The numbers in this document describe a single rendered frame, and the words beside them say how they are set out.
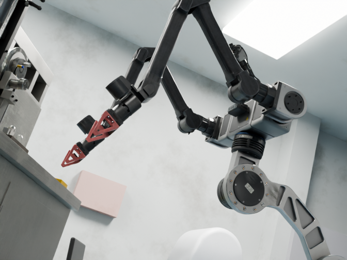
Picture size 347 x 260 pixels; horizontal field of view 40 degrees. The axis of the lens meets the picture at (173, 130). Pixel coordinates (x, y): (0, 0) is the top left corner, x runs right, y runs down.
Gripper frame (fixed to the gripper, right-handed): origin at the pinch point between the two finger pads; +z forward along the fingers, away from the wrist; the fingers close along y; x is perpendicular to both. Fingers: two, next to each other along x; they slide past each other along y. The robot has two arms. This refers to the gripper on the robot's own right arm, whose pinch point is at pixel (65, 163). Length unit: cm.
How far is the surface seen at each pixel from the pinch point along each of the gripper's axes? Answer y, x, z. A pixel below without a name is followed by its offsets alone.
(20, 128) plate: -57, -30, -8
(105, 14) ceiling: -232, -96, -184
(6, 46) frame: 58, -36, 5
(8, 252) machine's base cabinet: 44, 11, 41
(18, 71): 28.2, -34.8, -1.6
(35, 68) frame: -49, -50, -33
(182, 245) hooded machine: -205, 116, -82
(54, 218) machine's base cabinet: 22.7, 13.5, 21.4
